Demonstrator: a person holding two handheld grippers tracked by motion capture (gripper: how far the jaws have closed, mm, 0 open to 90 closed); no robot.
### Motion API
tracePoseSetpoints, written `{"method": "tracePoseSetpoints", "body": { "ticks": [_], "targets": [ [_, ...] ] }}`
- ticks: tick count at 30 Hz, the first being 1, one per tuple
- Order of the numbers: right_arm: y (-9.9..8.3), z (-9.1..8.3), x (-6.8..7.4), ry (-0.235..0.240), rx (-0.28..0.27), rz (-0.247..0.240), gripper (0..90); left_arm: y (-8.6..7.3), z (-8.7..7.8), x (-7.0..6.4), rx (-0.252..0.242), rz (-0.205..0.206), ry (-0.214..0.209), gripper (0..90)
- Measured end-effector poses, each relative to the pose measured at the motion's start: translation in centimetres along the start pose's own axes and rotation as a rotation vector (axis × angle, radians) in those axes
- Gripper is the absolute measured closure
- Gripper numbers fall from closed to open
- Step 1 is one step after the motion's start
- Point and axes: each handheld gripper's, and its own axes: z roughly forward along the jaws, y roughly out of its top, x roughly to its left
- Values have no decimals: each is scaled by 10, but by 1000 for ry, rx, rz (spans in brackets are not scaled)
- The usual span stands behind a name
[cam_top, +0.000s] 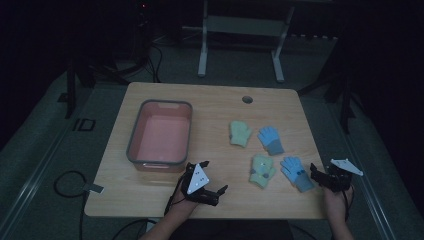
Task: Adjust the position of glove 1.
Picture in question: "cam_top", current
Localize hand-held gripper cable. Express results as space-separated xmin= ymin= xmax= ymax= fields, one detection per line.
xmin=340 ymin=186 xmax=355 ymax=224
xmin=163 ymin=173 xmax=188 ymax=216

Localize plain blue knit glove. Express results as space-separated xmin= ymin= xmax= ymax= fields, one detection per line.
xmin=257 ymin=125 xmax=285 ymax=157

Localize plain green knit glove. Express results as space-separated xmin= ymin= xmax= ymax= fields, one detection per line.
xmin=228 ymin=120 xmax=254 ymax=149

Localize black cables on floor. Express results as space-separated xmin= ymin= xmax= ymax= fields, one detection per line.
xmin=113 ymin=43 xmax=165 ymax=84

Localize left hand-held gripper cable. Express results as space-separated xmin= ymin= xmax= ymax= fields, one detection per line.
xmin=163 ymin=173 xmax=188 ymax=216

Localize person's right hand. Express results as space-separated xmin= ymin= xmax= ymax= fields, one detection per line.
xmin=322 ymin=185 xmax=355 ymax=222

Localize blue knit glove with buttons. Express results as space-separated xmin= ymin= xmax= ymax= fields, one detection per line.
xmin=279 ymin=156 xmax=316 ymax=194

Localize grey tape tag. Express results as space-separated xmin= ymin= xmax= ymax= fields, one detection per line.
xmin=82 ymin=182 xmax=105 ymax=195

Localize person's dark clothing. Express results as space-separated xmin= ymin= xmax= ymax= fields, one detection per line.
xmin=168 ymin=219 xmax=296 ymax=240

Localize right hand-held gripper cable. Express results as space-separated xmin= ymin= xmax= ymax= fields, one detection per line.
xmin=340 ymin=186 xmax=355 ymax=224

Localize black looped floor cable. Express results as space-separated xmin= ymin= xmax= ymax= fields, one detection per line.
xmin=53 ymin=170 xmax=90 ymax=240

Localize pink bin with grey rim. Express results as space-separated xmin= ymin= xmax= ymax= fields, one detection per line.
xmin=125 ymin=99 xmax=194 ymax=174

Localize person's left hand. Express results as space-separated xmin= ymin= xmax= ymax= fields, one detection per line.
xmin=169 ymin=191 xmax=202 ymax=216

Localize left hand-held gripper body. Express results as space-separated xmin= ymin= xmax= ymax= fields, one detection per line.
xmin=181 ymin=162 xmax=220 ymax=206

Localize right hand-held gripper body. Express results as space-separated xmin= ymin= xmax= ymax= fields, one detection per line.
xmin=319 ymin=158 xmax=365 ymax=193

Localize white metal desk frame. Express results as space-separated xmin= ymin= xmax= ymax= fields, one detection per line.
xmin=181 ymin=0 xmax=297 ymax=84

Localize black tripod stand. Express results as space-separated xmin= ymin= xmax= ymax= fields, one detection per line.
xmin=57 ymin=54 xmax=132 ymax=120
xmin=297 ymin=64 xmax=366 ymax=135

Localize green knit glove with buttons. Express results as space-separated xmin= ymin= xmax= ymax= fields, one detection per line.
xmin=248 ymin=153 xmax=278 ymax=190

